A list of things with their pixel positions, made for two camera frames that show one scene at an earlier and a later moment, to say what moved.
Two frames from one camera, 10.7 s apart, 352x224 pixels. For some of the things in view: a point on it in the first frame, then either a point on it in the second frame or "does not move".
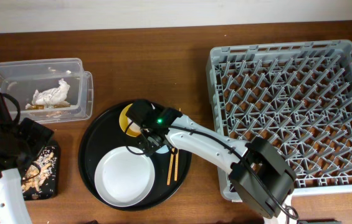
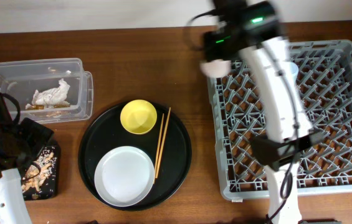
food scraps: (40, 171) does not move
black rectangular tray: (40, 180) does not move
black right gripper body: (144, 139) → (222, 45)
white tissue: (51, 97) does not move
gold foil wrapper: (36, 107) does not move
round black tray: (105, 133) does not move
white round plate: (123, 178) does not move
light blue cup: (162, 150) → (294, 70)
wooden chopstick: (171, 167) → (158, 149)
